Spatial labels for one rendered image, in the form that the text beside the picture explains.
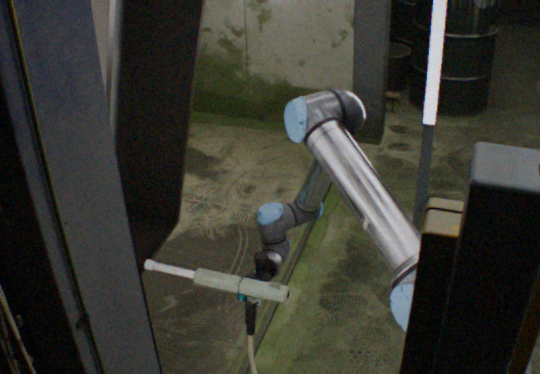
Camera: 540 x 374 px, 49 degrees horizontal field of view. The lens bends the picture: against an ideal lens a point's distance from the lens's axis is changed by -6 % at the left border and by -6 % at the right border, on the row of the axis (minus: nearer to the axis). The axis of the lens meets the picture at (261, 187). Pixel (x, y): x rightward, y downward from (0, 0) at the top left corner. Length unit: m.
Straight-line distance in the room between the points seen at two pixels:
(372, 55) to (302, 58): 0.42
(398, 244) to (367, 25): 2.18
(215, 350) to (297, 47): 1.92
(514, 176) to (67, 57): 0.50
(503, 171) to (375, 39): 3.14
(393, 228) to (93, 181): 0.89
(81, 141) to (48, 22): 0.16
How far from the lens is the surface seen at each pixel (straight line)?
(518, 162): 0.44
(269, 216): 2.12
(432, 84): 2.69
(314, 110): 1.67
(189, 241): 2.98
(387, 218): 1.53
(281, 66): 3.74
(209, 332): 2.52
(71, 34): 0.73
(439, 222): 0.52
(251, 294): 1.95
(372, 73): 3.62
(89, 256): 0.82
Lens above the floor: 1.85
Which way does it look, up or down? 33 degrees down
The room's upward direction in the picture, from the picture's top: 2 degrees counter-clockwise
